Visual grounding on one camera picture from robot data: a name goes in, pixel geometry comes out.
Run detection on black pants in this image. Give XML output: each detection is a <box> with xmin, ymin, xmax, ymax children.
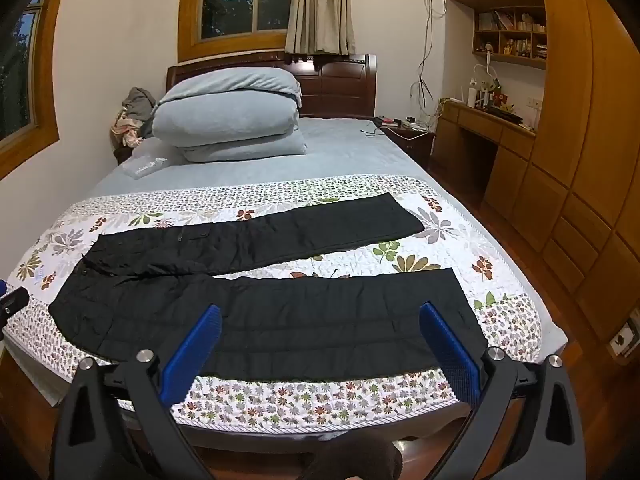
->
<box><xmin>48</xmin><ymin>192</ymin><xmax>488</xmax><ymax>382</ymax></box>

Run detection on wooden desk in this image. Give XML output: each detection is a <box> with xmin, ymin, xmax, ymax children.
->
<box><xmin>432</xmin><ymin>99</ymin><xmax>538</xmax><ymax>211</ymax></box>

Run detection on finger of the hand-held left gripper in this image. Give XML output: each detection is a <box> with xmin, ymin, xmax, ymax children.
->
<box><xmin>0</xmin><ymin>280</ymin><xmax>30</xmax><ymax>322</ymax></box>

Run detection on beige curtain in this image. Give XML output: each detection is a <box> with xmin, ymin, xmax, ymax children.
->
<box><xmin>285</xmin><ymin>0</ymin><xmax>357</xmax><ymax>57</ymax></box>

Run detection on row of books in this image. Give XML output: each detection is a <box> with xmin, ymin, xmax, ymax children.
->
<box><xmin>479</xmin><ymin>9</ymin><xmax>547</xmax><ymax>33</ymax></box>

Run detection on white socket plate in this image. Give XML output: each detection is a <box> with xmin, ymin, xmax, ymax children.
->
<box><xmin>608</xmin><ymin>325</ymin><xmax>636</xmax><ymax>352</ymax></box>

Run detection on grey pillow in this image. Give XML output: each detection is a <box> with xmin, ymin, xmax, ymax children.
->
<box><xmin>181</xmin><ymin>130</ymin><xmax>308</xmax><ymax>163</ymax></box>

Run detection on hanging wall cables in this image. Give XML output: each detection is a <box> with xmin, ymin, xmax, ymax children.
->
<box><xmin>410</xmin><ymin>0</ymin><xmax>448</xmax><ymax>126</ymax></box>

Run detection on floral quilted bedspread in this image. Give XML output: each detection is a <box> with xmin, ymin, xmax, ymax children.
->
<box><xmin>0</xmin><ymin>175</ymin><xmax>543</xmax><ymax>433</ymax></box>

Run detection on person's dark socked foot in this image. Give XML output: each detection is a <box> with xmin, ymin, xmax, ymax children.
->
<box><xmin>300</xmin><ymin>430</ymin><xmax>407</xmax><ymax>480</ymax></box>

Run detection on pile of clothes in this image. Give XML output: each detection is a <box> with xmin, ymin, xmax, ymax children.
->
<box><xmin>110</xmin><ymin>86</ymin><xmax>160</xmax><ymax>151</ymax></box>

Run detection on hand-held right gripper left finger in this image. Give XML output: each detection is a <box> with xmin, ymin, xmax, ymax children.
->
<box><xmin>47</xmin><ymin>304</ymin><xmax>223</xmax><ymax>480</ymax></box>

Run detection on wooden built-in wardrobe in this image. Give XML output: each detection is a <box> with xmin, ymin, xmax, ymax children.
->
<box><xmin>445</xmin><ymin>0</ymin><xmax>640</xmax><ymax>358</ymax></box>

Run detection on white desk lamp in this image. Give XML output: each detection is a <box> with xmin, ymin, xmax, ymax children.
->
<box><xmin>467</xmin><ymin>50</ymin><xmax>502</xmax><ymax>108</ymax></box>

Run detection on wooden framed window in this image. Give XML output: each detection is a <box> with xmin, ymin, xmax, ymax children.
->
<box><xmin>177</xmin><ymin>0</ymin><xmax>301</xmax><ymax>63</ymax></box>

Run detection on wooden wall shelf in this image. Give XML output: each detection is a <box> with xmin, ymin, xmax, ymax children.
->
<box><xmin>472</xmin><ymin>6</ymin><xmax>548</xmax><ymax>71</ymax></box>

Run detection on clear plastic packet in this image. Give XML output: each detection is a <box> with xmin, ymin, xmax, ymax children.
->
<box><xmin>121</xmin><ymin>155</ymin><xmax>168</xmax><ymax>179</ymax></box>

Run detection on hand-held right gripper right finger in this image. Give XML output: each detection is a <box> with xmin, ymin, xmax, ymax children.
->
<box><xmin>419</xmin><ymin>301</ymin><xmax>586</xmax><ymax>480</ymax></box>

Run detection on dark wooden nightstand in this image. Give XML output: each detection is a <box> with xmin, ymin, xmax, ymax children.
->
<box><xmin>382</xmin><ymin>122</ymin><xmax>436</xmax><ymax>171</ymax></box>

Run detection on wooden window with crossbars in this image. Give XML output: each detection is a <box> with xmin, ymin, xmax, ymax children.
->
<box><xmin>0</xmin><ymin>0</ymin><xmax>76</xmax><ymax>181</ymax></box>

